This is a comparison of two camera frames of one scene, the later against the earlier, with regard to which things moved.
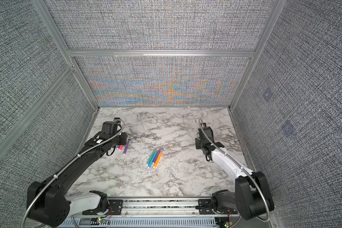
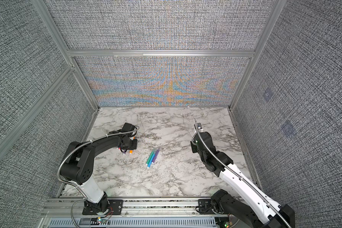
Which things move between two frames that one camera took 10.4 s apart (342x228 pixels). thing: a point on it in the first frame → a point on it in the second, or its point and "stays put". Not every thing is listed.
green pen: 150,158 stays put
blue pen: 151,160 stays put
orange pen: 158,159 → 131,151
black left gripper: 122,136 → 133,146
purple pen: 156,156 stays put
